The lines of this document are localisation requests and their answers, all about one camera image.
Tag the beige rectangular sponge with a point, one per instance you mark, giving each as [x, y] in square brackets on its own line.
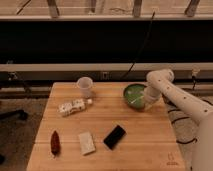
[86, 143]

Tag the black office chair base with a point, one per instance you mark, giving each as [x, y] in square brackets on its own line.
[22, 115]

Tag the clear plastic cup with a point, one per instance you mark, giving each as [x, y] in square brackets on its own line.
[85, 84]

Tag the dark red chili pepper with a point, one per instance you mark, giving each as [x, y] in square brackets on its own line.
[55, 144]

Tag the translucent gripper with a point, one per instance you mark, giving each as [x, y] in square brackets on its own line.
[148, 106]

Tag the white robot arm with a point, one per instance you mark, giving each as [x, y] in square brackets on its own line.
[159, 82]

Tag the black smartphone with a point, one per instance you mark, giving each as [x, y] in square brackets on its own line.
[114, 137]

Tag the green ceramic bowl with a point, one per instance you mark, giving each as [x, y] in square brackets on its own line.
[133, 95]

